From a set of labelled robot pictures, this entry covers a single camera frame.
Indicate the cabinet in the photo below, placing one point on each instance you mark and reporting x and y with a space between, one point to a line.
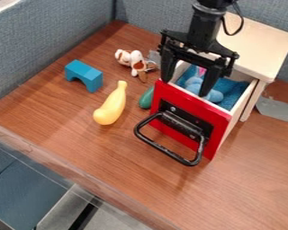
254 48

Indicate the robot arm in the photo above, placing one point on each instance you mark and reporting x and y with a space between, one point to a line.
206 21

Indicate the blue arch block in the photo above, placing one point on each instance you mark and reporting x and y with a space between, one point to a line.
84 75

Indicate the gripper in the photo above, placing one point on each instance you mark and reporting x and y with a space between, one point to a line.
198 51

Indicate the green toy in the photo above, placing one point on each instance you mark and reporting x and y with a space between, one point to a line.
146 99

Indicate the grey tape patch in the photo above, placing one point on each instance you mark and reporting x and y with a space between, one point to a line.
276 109

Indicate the yellow toy banana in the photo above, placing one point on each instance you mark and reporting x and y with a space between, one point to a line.
111 106

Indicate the white and brown plush dog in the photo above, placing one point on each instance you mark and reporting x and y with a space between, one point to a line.
132 60

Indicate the drawer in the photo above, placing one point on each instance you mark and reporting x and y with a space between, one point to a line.
198 113

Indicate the blue plush toy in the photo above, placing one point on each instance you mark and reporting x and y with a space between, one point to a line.
202 86

